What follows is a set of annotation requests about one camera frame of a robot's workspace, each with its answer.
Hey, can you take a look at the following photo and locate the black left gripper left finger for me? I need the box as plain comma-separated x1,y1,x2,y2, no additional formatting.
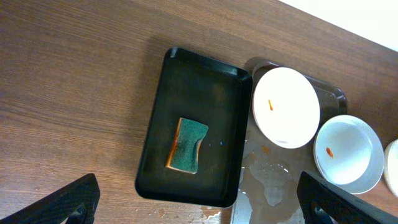
1,174,100,224

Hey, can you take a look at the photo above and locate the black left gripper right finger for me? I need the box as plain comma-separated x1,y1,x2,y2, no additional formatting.
297,171,397,224

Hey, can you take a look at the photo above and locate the pale green plate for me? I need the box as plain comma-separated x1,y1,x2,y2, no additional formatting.
313,115,384,195

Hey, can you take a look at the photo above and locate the white plate with stain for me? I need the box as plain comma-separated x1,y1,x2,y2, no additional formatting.
252,67,320,149

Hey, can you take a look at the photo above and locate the green orange sponge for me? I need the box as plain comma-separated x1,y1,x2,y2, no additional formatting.
165,118,208,174

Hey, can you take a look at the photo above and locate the large brown tray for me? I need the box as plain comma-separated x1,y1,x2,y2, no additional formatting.
230,57,348,223

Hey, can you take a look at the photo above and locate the small black tray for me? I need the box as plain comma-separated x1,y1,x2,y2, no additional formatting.
135,47,253,207

